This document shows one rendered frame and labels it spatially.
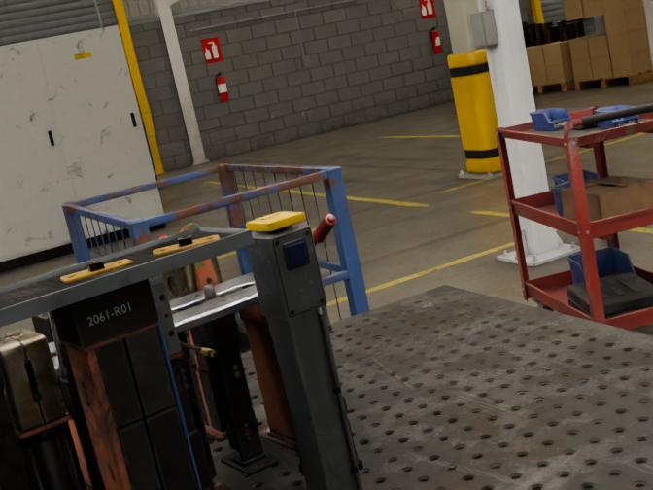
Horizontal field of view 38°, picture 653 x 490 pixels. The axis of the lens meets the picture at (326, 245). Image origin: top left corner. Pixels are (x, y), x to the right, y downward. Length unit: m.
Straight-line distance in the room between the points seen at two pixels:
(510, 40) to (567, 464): 4.01
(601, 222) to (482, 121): 5.04
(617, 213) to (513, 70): 1.93
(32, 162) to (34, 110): 0.48
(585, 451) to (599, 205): 2.06
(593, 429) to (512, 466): 0.16
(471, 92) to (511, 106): 3.16
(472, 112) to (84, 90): 3.63
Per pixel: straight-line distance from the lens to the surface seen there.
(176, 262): 1.14
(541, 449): 1.55
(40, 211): 9.32
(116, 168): 9.44
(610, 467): 1.47
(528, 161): 5.36
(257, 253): 1.27
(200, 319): 1.51
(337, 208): 3.48
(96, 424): 1.20
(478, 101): 8.43
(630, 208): 3.58
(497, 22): 5.28
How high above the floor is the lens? 1.36
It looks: 11 degrees down
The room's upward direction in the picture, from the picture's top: 12 degrees counter-clockwise
